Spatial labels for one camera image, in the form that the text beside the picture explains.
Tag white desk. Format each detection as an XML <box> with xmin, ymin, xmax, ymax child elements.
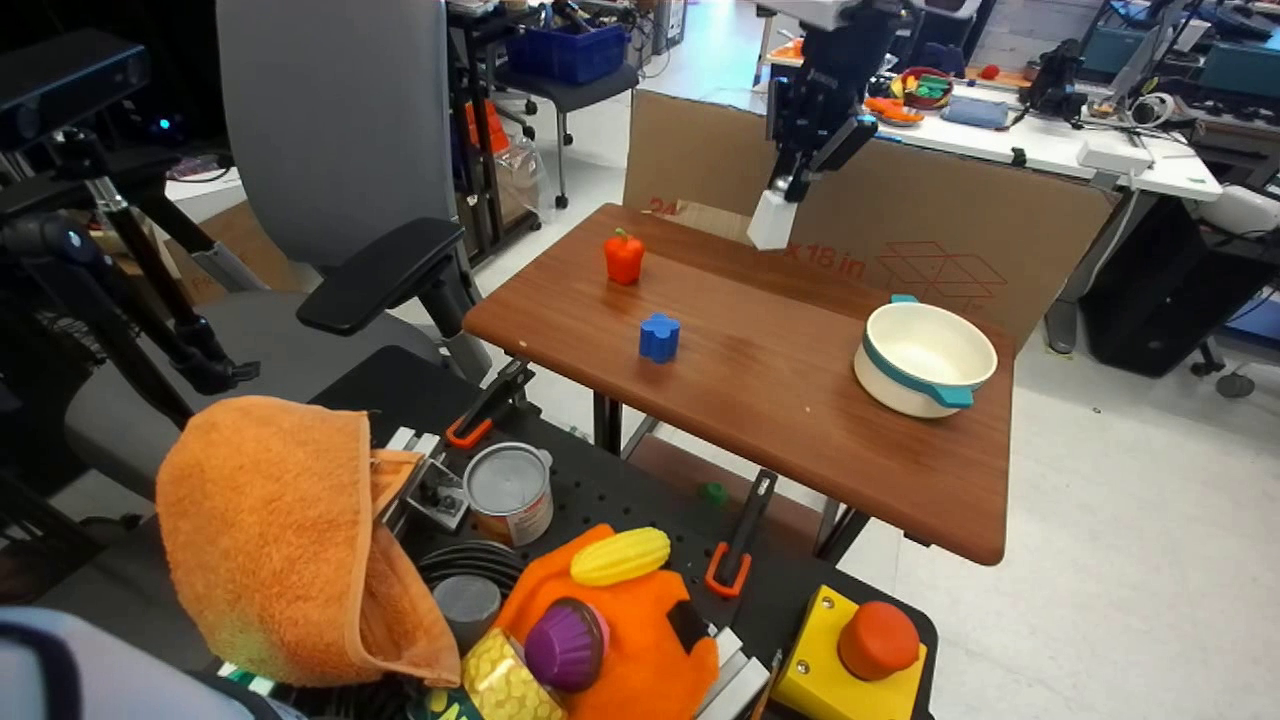
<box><xmin>865</xmin><ymin>76</ymin><xmax>1222</xmax><ymax>357</ymax></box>

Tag orange towel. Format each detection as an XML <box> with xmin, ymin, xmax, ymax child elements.
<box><xmin>150</xmin><ymin>391</ymin><xmax>465</xmax><ymax>694</ymax></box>

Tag orange plush toy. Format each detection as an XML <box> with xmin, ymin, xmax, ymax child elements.
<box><xmin>491</xmin><ymin>520</ymin><xmax>724</xmax><ymax>720</ymax></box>

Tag black bag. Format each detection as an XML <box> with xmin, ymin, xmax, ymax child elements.
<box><xmin>1076</xmin><ymin>195</ymin><xmax>1272</xmax><ymax>379</ymax></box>

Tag black camera on tripod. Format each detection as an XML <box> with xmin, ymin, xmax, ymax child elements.
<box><xmin>0</xmin><ymin>32</ymin><xmax>262</xmax><ymax>404</ymax></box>

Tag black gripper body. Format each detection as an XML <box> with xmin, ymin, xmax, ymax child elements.
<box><xmin>763</xmin><ymin>52</ymin><xmax>889</xmax><ymax>160</ymax></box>

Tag large cardboard board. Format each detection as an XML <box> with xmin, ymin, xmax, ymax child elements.
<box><xmin>620</xmin><ymin>83</ymin><xmax>1120</xmax><ymax>366</ymax></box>

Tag blue cube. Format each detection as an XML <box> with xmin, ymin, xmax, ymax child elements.
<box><xmin>636</xmin><ymin>314</ymin><xmax>684</xmax><ymax>370</ymax></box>

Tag peaches tin can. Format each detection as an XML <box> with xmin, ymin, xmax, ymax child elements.
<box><xmin>459</xmin><ymin>437</ymin><xmax>555</xmax><ymax>550</ymax></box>

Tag grey office chair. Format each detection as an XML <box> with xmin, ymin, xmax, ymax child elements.
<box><xmin>54</xmin><ymin>0</ymin><xmax>491</xmax><ymax>496</ymax></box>

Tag black clamp with orange handle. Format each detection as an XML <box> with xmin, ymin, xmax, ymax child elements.
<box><xmin>698</xmin><ymin>467</ymin><xmax>778</xmax><ymax>605</ymax></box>
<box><xmin>444</xmin><ymin>357</ymin><xmax>535</xmax><ymax>454</ymax></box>

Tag white salt shaker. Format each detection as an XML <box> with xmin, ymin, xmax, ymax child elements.
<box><xmin>742</xmin><ymin>185</ymin><xmax>799</xmax><ymax>256</ymax></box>

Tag yellow mesh toy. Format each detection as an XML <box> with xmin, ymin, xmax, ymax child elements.
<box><xmin>459</xmin><ymin>624</ymin><xmax>573</xmax><ymax>720</ymax></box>

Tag yellow toy corn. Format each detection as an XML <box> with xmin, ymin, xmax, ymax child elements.
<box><xmin>567</xmin><ymin>523</ymin><xmax>674</xmax><ymax>591</ymax></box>

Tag dark blue storage bin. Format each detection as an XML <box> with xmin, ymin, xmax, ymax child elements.
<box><xmin>512</xmin><ymin>19</ymin><xmax>631</xmax><ymax>90</ymax></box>

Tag purple toy cupcake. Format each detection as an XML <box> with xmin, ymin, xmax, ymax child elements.
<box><xmin>521</xmin><ymin>598</ymin><xmax>613</xmax><ymax>696</ymax></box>

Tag colourful toy pile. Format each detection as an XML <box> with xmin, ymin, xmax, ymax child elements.
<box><xmin>896</xmin><ymin>67</ymin><xmax>959</xmax><ymax>111</ymax></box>

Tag white pot with teal rim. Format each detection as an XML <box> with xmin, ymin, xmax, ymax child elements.
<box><xmin>850</xmin><ymin>293</ymin><xmax>1003</xmax><ymax>425</ymax></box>

